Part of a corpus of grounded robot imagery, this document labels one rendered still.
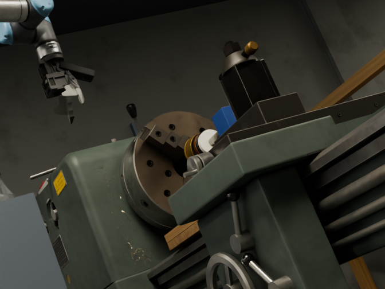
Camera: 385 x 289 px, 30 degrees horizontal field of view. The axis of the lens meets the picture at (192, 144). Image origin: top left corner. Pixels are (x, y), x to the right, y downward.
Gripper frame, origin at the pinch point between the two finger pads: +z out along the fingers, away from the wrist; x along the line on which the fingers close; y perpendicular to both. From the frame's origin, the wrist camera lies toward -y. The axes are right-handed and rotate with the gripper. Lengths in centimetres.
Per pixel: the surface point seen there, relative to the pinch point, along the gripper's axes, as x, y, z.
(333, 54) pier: -251, -339, -94
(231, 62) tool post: 85, -1, 27
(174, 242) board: 43, 6, 53
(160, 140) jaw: 35.7, -4.4, 25.1
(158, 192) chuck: 31.7, -0.2, 37.7
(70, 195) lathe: 7.1, 14.1, 25.9
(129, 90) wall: -276, -156, -111
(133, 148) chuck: 31.3, 1.6, 24.3
